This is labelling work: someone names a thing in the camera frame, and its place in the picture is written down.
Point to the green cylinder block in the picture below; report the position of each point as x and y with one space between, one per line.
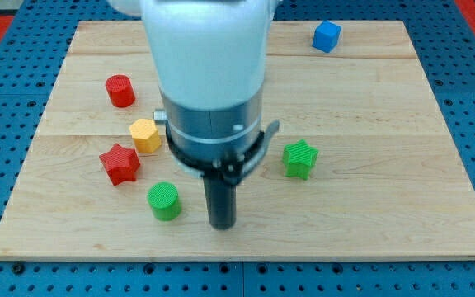
164 201

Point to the red star block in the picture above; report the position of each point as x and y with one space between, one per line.
121 164

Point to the yellow hexagon block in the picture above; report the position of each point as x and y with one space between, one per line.
144 133

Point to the blue cube block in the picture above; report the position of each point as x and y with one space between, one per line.
326 36

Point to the red cylinder block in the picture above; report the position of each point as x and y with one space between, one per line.
120 90

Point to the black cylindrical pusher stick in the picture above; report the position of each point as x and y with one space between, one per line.
221 201

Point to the wooden board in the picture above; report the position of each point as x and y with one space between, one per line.
388 183

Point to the green star block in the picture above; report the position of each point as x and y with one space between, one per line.
299 159

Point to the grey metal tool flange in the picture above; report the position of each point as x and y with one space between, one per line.
225 144

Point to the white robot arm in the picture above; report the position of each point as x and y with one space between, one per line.
210 58

